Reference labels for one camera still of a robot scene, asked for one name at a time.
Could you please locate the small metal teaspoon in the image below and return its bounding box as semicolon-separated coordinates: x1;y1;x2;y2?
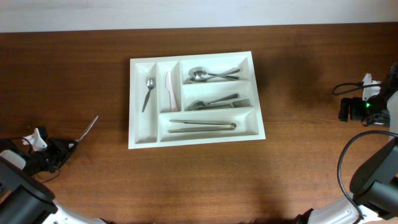
142;77;156;112
68;115;99;148

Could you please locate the metal fork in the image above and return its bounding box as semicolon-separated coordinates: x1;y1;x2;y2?
187;93;240;111
197;99;251;110

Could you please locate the metal knife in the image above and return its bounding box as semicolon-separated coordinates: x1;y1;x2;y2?
167;125;236;133
169;119;237;128

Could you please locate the pink plastic knife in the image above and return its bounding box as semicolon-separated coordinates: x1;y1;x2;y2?
165;70;180;112

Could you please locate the large metal spoon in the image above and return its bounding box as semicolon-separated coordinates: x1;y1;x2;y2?
186;67;241;84

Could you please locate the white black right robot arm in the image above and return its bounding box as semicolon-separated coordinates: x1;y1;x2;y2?
293;63;397;224

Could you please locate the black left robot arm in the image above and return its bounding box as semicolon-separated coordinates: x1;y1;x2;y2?
1;138;107;223

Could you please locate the white plastic cutlery tray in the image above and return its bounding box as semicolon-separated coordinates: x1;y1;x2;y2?
128;52;266;149

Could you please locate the metal spoon in tray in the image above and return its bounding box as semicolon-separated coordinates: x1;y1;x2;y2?
190;71;240;80

